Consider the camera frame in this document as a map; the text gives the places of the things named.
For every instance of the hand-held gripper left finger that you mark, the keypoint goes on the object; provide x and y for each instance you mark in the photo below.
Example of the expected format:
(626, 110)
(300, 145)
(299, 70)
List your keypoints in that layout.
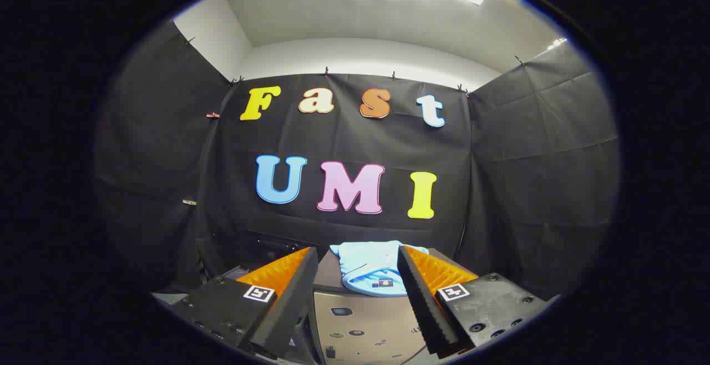
(288, 304)

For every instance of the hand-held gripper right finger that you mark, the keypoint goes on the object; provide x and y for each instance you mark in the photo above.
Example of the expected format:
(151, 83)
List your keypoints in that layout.
(421, 304)

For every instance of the light blue button shirt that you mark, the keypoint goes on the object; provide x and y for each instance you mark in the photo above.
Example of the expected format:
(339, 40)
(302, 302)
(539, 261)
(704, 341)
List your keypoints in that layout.
(360, 265)

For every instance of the black backdrop cloth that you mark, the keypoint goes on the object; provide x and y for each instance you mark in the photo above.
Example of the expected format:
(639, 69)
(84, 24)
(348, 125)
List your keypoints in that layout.
(344, 137)

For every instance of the row of black clips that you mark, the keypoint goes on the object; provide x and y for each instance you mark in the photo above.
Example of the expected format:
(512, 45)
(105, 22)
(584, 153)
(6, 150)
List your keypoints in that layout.
(326, 71)

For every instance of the ceiling light panel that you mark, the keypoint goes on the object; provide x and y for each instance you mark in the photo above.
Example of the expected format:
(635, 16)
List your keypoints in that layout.
(557, 44)

